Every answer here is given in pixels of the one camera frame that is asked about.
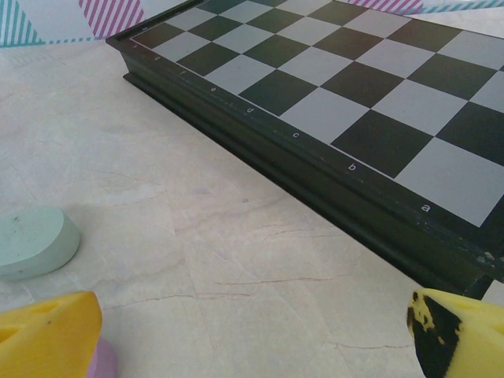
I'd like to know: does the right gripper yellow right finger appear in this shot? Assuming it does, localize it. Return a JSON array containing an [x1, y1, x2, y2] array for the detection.
[[406, 287, 504, 378]]

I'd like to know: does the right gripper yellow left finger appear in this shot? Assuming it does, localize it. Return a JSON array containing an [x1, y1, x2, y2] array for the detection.
[[0, 290, 104, 378]]

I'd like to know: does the purple earbud case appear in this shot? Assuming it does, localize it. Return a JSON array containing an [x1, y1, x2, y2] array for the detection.
[[87, 337, 119, 378]]

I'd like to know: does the black silver chessboard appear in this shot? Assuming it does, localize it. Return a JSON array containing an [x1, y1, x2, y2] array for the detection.
[[105, 0, 504, 302]]

